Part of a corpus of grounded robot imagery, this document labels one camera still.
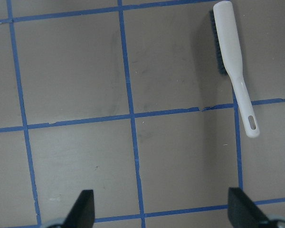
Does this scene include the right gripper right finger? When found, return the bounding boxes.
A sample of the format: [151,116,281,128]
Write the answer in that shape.
[228,187,285,228]

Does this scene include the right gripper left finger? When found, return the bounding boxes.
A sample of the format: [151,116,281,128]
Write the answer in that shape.
[45,189,95,228]

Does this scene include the white hand brush black bristles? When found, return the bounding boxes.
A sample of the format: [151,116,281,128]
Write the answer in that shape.
[209,0,260,138]

